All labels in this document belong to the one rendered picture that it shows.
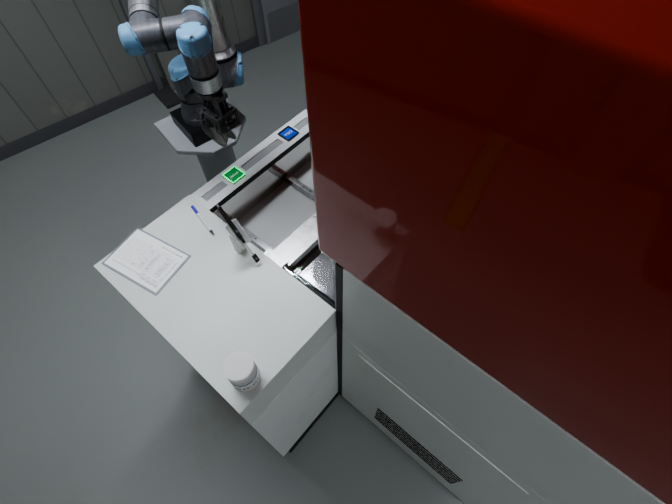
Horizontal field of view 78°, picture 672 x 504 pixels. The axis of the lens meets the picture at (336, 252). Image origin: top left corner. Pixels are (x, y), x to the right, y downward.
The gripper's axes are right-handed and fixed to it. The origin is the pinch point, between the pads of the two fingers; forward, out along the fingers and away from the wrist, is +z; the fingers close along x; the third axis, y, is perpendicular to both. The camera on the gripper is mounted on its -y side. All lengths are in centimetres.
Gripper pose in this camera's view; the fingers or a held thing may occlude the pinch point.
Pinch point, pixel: (222, 141)
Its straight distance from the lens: 135.0
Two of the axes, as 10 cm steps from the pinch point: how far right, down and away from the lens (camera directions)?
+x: 6.5, -6.5, 4.0
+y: 7.6, 5.5, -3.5
